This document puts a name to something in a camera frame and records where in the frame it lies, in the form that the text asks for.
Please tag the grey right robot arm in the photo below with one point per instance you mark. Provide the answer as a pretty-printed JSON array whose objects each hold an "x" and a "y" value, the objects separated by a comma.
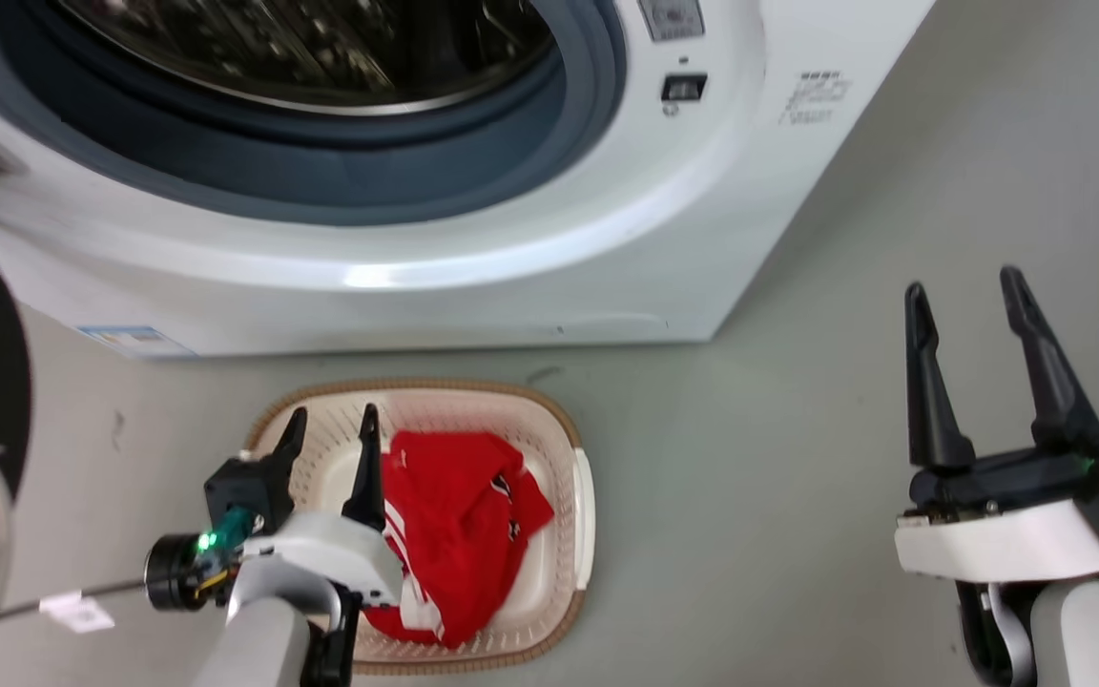
[{"x": 1093, "y": 639}]

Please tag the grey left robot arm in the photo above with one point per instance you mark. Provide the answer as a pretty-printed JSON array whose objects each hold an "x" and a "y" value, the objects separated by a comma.
[{"x": 254, "y": 639}]

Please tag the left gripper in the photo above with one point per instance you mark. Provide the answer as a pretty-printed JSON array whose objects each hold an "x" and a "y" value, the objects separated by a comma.
[{"x": 330, "y": 553}]

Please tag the stainless steel washing machine drum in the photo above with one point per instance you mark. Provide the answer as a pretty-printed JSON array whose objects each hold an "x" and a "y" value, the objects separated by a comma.
[{"x": 321, "y": 48}]

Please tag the black door latch socket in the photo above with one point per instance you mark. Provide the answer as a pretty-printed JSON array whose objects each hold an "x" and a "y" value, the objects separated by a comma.
[{"x": 684, "y": 88}]

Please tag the white front-load washing machine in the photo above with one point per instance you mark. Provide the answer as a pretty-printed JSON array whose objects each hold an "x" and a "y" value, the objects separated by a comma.
[{"x": 683, "y": 229}]

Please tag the round white filter cover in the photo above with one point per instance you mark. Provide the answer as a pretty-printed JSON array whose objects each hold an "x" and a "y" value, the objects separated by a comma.
[{"x": 607, "y": 326}]

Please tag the red garment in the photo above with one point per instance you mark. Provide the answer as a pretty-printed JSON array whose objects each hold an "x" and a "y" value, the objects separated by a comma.
[{"x": 459, "y": 534}]

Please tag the cream perforated laundry basket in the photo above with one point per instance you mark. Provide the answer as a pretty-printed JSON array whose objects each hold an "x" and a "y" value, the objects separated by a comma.
[{"x": 564, "y": 534}]

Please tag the small printed text label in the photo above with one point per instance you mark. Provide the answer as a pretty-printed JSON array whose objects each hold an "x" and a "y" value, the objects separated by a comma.
[{"x": 815, "y": 97}]

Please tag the blue energy label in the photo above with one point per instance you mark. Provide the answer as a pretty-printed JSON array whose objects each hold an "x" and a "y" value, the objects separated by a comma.
[{"x": 134, "y": 341}]

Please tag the grey warning sticker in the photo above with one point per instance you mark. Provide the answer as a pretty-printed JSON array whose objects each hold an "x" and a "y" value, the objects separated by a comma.
[{"x": 672, "y": 17}]

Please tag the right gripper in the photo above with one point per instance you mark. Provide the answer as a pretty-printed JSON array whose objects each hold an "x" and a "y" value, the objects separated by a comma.
[{"x": 1007, "y": 539}]

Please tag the grey rubber door gasket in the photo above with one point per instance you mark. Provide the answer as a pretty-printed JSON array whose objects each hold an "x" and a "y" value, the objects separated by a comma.
[{"x": 340, "y": 176}]

